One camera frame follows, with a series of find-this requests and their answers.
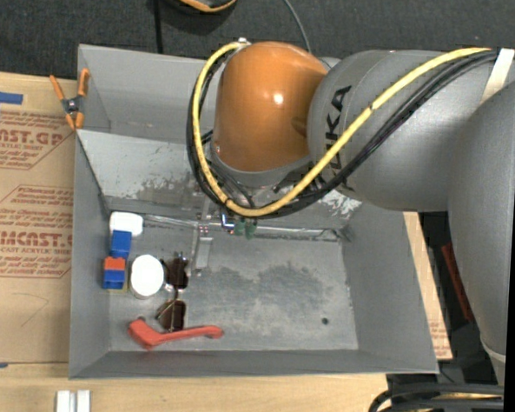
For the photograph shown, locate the brown cardboard board, red print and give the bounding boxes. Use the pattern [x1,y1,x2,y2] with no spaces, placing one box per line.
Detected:
[0,70,470,395]

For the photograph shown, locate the blue and orange toy brick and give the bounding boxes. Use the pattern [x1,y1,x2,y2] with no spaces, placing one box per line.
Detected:
[101,256,129,292]

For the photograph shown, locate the red plastic tool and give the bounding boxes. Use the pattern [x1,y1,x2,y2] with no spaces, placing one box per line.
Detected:
[126,317,226,356]

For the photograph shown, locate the grey metal bin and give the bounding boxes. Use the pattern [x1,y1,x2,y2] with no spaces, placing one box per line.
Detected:
[56,43,459,402]

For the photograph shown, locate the white rounded block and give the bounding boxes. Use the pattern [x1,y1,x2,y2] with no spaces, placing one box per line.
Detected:
[108,210,146,239]

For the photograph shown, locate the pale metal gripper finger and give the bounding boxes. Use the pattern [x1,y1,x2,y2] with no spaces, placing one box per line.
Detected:
[188,227,202,278]
[195,224,215,272]

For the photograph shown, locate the brown lens sunglasses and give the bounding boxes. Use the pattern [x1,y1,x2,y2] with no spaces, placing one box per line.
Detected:
[153,249,192,334]

